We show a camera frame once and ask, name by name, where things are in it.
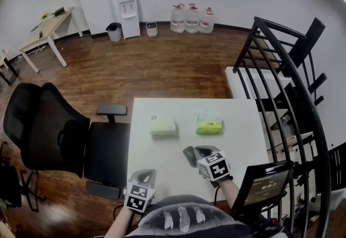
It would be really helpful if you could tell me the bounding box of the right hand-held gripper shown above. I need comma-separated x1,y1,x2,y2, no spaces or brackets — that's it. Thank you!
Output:
192,146,234,189

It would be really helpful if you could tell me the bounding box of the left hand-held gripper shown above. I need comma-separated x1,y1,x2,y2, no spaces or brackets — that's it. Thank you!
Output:
123,168,157,214

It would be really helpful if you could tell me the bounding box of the person's right forearm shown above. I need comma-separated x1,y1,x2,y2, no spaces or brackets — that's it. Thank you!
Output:
216,178,241,209

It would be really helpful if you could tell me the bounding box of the person's left forearm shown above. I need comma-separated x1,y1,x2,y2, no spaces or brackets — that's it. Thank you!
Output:
105,207,136,238

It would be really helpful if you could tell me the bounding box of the green tissue pack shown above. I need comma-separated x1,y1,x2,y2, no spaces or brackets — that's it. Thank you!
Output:
196,109,224,135

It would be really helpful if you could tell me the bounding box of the pale tissue pack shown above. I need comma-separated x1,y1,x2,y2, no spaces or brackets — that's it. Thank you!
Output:
148,115,176,139

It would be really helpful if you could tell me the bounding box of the person's dark printed shirt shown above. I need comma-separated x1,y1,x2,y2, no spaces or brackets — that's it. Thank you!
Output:
132,195,255,238

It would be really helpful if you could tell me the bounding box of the black display screen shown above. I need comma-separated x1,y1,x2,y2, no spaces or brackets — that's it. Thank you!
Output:
231,160,295,216

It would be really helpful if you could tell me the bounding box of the white stair platform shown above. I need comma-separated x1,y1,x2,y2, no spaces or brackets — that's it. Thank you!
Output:
225,66,294,100

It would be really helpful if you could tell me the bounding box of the black mesh office chair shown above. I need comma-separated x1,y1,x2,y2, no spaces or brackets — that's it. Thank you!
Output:
3,82,131,200

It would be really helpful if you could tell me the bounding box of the black chair base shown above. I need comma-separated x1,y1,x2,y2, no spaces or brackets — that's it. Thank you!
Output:
0,141,45,212

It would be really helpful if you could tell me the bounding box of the clear water jug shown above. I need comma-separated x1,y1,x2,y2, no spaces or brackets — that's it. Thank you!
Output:
185,3,201,34
170,3,186,34
198,6,215,34

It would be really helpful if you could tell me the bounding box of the small white bin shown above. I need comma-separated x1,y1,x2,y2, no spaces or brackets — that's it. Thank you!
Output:
145,21,159,38

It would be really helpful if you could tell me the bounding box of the grey trash bin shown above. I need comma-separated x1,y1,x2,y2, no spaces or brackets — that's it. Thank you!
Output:
105,22,123,43

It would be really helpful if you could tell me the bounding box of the white water dispenser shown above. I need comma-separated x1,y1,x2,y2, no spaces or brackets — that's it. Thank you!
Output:
115,0,141,39

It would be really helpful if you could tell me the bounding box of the light wooden table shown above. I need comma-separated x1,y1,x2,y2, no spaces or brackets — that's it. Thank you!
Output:
18,6,84,74

